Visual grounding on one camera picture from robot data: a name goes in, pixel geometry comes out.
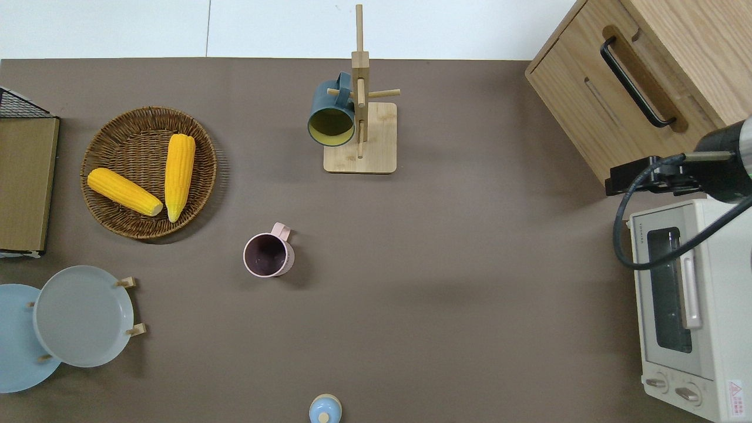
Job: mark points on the white oven knob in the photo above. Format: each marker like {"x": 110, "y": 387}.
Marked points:
{"x": 657, "y": 383}
{"x": 687, "y": 393}

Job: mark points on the grey plate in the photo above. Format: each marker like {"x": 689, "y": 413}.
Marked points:
{"x": 82, "y": 317}

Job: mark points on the wooden mug tree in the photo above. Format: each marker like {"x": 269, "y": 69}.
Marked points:
{"x": 376, "y": 147}

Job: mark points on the wooden basket lid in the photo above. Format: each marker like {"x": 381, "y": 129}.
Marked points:
{"x": 23, "y": 182}

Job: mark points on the yellow corn cob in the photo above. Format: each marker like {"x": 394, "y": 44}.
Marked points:
{"x": 123, "y": 191}
{"x": 179, "y": 176}

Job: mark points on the round brown wicker basket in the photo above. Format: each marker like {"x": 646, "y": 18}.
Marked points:
{"x": 135, "y": 147}

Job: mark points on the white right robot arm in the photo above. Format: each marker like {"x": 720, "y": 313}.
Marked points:
{"x": 719, "y": 164}

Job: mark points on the white toaster oven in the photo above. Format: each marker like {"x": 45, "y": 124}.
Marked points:
{"x": 722, "y": 329}

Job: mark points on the wooden plate rack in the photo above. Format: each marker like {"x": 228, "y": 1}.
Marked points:
{"x": 138, "y": 329}

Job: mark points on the brown table mat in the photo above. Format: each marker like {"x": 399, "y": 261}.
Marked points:
{"x": 440, "y": 264}

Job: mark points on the light wooden cabinet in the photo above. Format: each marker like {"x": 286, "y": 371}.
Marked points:
{"x": 693, "y": 59}

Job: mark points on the light blue plate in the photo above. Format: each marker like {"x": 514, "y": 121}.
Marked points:
{"x": 14, "y": 352}

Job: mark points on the pink mug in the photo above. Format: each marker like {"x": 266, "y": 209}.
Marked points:
{"x": 264, "y": 255}

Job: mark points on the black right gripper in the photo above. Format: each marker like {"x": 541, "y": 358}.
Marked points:
{"x": 678, "y": 179}

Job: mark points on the dark teal mug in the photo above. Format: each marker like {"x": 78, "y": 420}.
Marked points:
{"x": 329, "y": 126}

